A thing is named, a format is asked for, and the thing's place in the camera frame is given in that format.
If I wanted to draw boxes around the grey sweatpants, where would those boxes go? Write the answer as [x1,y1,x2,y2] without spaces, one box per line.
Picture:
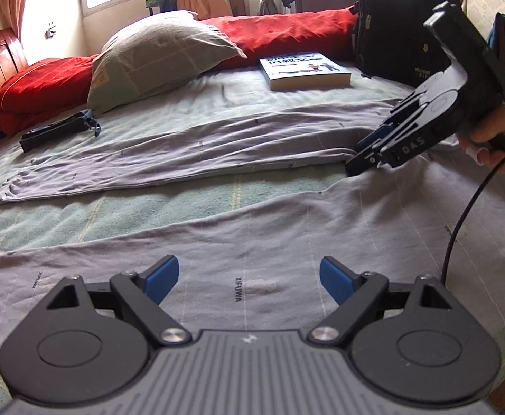
[0,105,505,344]

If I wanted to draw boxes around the person's right hand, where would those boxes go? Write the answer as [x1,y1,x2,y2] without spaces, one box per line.
[458,103,505,169]

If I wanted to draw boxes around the black backpack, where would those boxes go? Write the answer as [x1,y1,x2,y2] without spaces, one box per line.
[353,0,459,87]

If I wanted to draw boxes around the white blue paperback book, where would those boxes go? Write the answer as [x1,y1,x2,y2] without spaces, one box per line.
[260,53,352,92]

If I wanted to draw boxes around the black folded umbrella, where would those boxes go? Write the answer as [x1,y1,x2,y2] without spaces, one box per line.
[19,109,101,153]

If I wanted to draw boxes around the cardboard box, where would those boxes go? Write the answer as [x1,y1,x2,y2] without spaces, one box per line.
[176,0,251,21]

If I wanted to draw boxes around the red duvet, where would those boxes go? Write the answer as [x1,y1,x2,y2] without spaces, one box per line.
[0,9,358,137]

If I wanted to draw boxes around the grey-green plaid pillow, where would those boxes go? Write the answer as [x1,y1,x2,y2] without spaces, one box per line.
[86,10,247,114]

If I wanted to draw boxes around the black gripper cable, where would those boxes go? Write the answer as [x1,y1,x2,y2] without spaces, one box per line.
[440,94,505,286]

